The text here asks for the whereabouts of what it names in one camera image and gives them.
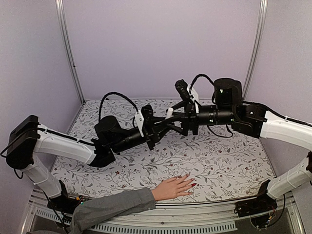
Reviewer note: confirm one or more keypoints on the aluminium corner post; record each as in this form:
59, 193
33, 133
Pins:
256, 46
68, 49

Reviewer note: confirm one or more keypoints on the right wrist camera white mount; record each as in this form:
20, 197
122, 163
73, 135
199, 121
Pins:
189, 96

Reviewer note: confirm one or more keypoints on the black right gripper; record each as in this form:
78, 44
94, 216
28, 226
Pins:
189, 114

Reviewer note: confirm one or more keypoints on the aluminium corner post left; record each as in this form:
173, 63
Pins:
68, 49

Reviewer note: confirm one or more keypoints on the mannequin hand with nails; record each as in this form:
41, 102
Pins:
174, 187

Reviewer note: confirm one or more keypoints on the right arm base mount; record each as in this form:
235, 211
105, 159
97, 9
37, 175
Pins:
262, 203

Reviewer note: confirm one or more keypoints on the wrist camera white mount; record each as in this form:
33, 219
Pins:
143, 119
189, 96

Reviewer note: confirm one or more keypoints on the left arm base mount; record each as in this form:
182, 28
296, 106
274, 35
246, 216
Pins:
64, 203

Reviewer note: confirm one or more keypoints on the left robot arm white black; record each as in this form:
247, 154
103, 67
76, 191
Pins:
31, 138

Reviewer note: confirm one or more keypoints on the grey sleeved forearm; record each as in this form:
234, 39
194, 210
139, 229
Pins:
95, 211

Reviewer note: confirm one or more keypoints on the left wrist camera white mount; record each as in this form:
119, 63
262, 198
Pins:
143, 119

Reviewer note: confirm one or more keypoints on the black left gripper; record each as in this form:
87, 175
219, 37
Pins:
150, 130

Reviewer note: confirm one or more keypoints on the aluminium front rail frame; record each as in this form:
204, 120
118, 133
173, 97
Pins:
208, 217

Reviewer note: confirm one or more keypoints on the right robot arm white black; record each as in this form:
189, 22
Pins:
248, 118

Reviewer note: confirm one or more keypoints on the aluminium corner post right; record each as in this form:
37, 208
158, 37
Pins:
256, 46

